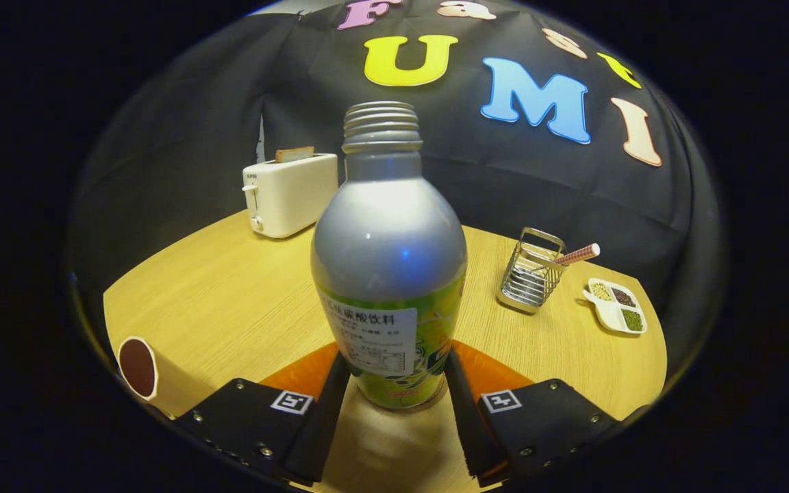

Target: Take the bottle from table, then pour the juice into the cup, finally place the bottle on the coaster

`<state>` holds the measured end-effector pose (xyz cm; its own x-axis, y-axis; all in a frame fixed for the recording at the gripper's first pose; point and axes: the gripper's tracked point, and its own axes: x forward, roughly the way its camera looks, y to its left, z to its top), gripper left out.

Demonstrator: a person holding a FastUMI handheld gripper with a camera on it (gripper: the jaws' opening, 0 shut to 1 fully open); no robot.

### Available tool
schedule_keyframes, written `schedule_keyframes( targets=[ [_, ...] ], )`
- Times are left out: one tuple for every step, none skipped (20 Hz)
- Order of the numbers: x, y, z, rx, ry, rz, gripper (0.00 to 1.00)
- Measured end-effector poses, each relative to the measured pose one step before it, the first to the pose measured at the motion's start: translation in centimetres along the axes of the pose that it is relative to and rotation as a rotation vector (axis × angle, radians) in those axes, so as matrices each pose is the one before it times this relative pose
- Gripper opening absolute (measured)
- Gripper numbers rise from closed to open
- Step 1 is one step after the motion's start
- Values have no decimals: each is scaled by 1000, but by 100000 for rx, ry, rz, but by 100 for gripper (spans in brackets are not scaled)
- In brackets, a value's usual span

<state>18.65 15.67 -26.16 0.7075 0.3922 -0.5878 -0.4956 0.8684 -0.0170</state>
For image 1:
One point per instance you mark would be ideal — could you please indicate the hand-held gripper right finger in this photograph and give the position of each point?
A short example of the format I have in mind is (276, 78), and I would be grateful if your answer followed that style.
(466, 431)

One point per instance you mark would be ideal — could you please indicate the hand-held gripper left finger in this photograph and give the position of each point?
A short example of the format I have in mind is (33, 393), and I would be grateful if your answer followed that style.
(322, 431)

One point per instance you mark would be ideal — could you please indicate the silver juice bottle green label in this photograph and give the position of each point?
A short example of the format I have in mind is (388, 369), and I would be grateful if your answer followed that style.
(387, 239)

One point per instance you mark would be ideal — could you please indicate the wooden table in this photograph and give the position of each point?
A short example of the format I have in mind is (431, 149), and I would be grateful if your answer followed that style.
(230, 294)

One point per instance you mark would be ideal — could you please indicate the white divided dish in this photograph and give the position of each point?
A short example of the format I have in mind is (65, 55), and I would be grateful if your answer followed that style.
(615, 307)

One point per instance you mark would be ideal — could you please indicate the striped paper straw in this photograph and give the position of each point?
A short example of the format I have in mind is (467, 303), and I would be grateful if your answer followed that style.
(579, 255)

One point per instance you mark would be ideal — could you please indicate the white toaster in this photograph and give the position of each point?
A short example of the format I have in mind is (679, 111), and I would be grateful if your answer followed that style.
(292, 198)

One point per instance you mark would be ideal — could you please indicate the toast slice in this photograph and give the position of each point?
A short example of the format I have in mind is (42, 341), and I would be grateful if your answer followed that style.
(294, 155)

